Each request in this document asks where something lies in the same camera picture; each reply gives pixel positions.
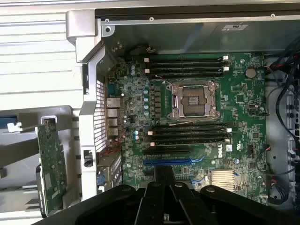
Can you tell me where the black RAM slot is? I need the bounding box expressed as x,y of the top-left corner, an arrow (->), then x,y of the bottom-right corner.
143,66 -> 230,73
150,123 -> 234,130
146,60 -> 229,68
143,55 -> 230,62
150,71 -> 227,79
150,140 -> 232,148
147,128 -> 233,136
151,134 -> 232,142

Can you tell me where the black internal cable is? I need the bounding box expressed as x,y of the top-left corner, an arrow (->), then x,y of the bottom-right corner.
275,65 -> 300,143

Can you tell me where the metal socket cover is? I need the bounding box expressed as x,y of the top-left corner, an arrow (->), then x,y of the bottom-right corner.
172,82 -> 218,118

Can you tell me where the graphics card with black shroud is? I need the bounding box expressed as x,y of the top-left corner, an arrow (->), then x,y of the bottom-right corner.
35,116 -> 68,218

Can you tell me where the blue expansion slot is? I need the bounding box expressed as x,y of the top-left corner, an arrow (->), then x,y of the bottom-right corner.
142,159 -> 195,166

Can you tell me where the silver finned heatsink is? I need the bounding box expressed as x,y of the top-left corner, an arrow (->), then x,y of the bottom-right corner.
209,170 -> 237,191

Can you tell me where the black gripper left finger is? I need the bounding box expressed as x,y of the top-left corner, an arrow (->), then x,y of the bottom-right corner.
32,165 -> 166,225

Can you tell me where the green motherboard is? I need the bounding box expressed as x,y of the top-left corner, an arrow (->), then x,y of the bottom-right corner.
106,52 -> 268,204

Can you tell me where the open grey PC case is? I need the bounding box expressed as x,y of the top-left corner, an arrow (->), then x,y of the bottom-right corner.
65,8 -> 300,213

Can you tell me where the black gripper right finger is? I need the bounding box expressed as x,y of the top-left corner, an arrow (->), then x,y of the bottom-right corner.
164,165 -> 300,225

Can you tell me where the long black expansion slot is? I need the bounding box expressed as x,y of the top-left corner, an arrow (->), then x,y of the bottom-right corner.
142,149 -> 191,156

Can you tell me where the grey parts rack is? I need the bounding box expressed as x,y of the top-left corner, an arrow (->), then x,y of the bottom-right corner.
0,105 -> 82,218

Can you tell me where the thin metal locking lever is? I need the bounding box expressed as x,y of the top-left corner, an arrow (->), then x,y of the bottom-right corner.
156,75 -> 174,86
168,118 -> 215,127

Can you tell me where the CPU socket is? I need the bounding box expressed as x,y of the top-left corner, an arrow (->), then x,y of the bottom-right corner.
166,81 -> 221,120

